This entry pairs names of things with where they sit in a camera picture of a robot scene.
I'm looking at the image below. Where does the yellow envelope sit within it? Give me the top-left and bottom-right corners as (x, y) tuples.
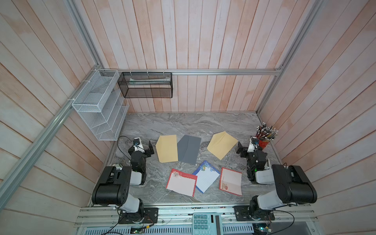
(207, 131), (238, 160)
(156, 135), (178, 163)

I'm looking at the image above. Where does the red bordered letter paper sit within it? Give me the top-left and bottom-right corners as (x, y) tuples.
(166, 169), (197, 197)

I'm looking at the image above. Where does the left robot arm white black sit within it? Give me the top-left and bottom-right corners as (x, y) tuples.
(92, 144), (158, 224)

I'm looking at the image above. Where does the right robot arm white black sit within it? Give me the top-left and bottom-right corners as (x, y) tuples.
(234, 142), (317, 221)

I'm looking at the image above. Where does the grey envelope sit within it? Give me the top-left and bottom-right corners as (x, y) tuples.
(177, 135), (201, 165)

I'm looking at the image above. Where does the blue bordered letter paper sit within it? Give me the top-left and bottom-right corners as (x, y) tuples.
(193, 161), (220, 193)

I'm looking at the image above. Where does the red pencil cup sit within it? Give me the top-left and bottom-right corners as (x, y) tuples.
(258, 138), (270, 149)

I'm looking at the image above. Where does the bundle of pencils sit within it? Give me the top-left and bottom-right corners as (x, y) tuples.
(256, 122), (278, 142)

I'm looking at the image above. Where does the red bordered card right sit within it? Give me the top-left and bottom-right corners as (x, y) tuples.
(219, 167), (242, 196)

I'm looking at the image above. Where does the black mesh basket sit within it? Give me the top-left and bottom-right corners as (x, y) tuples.
(117, 71), (173, 99)

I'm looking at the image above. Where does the teal calculator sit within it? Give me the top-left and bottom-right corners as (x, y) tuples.
(192, 213), (223, 235)

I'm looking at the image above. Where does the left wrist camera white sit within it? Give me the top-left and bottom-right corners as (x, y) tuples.
(133, 138), (145, 153)

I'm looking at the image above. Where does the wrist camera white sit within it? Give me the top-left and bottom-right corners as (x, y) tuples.
(133, 138), (145, 153)
(247, 136), (259, 153)

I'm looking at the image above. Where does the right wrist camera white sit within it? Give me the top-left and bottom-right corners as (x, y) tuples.
(247, 136), (259, 153)

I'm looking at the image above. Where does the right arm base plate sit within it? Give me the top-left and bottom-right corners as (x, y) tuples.
(234, 206), (275, 221)

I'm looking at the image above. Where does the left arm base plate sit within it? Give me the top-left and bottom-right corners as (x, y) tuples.
(118, 207), (159, 224)

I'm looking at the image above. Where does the white wire mesh shelf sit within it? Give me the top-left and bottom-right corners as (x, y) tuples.
(72, 69), (129, 141)

